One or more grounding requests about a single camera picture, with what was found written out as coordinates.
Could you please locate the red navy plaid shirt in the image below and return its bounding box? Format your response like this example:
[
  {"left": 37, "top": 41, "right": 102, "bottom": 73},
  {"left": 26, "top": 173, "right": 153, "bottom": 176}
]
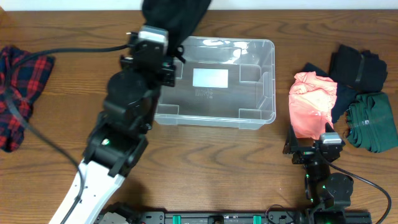
[{"left": 1, "top": 46, "right": 55, "bottom": 152}]

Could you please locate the dark green folded garment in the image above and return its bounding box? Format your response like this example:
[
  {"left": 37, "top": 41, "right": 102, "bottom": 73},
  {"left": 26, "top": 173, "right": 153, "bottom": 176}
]
[{"left": 346, "top": 92, "right": 397, "bottom": 153}]

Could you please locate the black garment with band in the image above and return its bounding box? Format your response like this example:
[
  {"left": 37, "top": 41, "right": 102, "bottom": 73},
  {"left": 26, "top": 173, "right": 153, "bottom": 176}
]
[{"left": 329, "top": 45, "right": 388, "bottom": 92}]

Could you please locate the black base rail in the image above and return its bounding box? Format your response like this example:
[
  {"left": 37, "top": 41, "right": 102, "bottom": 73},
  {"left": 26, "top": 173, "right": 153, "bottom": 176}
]
[{"left": 93, "top": 202, "right": 374, "bottom": 224}]

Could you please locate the clear plastic storage bin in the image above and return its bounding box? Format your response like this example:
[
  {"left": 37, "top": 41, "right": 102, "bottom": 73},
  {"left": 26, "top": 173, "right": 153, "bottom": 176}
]
[{"left": 155, "top": 36, "right": 276, "bottom": 130}]

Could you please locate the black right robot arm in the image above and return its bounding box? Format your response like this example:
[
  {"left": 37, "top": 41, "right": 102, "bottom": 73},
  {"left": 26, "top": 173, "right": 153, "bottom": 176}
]
[{"left": 283, "top": 123, "right": 354, "bottom": 224}]

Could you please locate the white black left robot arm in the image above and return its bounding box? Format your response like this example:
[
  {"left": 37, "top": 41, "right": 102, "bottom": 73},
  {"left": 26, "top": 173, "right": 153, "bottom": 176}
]
[{"left": 51, "top": 26, "right": 175, "bottom": 223}]

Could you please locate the navy folded garment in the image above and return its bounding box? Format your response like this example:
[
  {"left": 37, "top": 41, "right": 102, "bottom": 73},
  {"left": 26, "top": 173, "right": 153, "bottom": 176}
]
[{"left": 302, "top": 63, "right": 359, "bottom": 123}]

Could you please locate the pink garment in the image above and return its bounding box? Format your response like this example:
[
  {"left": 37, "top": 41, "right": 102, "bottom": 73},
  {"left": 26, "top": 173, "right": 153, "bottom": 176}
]
[{"left": 289, "top": 72, "right": 337, "bottom": 139}]

